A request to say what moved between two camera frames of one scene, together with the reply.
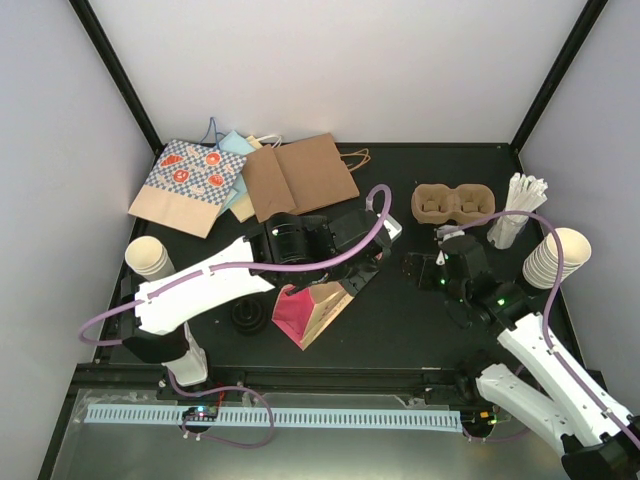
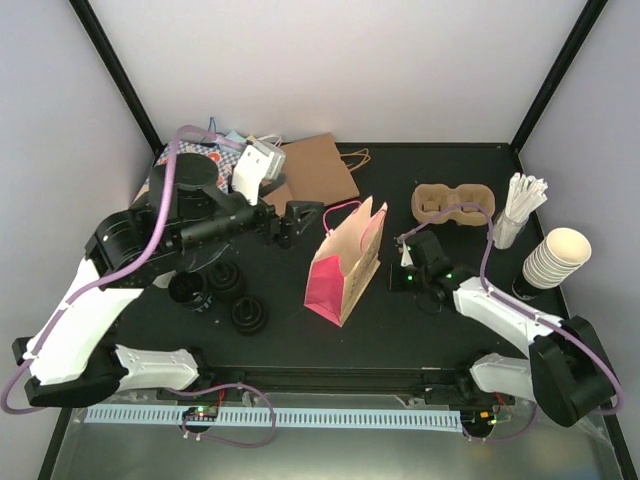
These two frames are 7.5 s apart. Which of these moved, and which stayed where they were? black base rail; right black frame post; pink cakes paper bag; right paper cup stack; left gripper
Moved: left gripper; pink cakes paper bag
Stayed: right black frame post; right paper cup stack; black base rail
